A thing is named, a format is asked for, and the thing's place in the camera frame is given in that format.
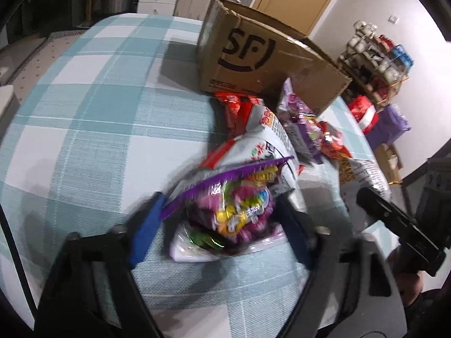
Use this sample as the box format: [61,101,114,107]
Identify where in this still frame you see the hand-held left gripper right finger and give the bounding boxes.
[278,197,406,338]

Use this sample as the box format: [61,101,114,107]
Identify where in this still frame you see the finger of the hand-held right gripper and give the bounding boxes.
[356,186,446,277]

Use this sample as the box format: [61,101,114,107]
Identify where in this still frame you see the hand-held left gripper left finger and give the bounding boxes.
[35,192,168,338]

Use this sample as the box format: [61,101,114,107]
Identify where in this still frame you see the white orange snack packet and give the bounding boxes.
[338,157,392,198]

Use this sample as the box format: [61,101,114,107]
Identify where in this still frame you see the purple-edged clear candy bag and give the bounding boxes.
[161,157,295,263]

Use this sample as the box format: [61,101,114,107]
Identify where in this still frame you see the white chip packet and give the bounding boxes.
[211,104,300,212]

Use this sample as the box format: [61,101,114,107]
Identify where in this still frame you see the red cookie packet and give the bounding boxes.
[319,121,353,159]

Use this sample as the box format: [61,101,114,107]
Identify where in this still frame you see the white red-edged packet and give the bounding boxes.
[200,139,244,170]

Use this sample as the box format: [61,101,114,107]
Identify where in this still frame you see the purple grape candy packet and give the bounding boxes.
[277,77,323,164]

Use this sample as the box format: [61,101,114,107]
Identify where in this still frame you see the red triangular cone snack packet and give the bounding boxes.
[214,92,265,138]

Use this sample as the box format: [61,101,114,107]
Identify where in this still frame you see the brown cardboard box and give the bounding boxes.
[196,0,353,117]

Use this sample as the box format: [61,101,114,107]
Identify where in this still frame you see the person's right hand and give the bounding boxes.
[388,244,423,307]

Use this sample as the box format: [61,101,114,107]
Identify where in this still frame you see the small cardboard box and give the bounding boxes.
[375,144,402,184]

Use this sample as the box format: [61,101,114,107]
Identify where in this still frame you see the purple bag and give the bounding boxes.
[366,104,411,148]

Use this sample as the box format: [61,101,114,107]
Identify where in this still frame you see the red white sack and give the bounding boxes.
[349,95,379,134]

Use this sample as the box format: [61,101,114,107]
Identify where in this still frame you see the wooden shoe rack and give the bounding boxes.
[338,21,411,106]

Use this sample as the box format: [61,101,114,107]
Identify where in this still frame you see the teal checked tablecloth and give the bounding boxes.
[0,13,388,338]

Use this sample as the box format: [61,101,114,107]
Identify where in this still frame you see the rows of assorted sneakers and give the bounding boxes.
[340,21,414,103]

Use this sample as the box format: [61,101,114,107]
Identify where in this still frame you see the dotted rug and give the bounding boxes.
[0,30,89,88]

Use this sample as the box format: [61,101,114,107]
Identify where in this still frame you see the tan wooden door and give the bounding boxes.
[254,0,348,37]

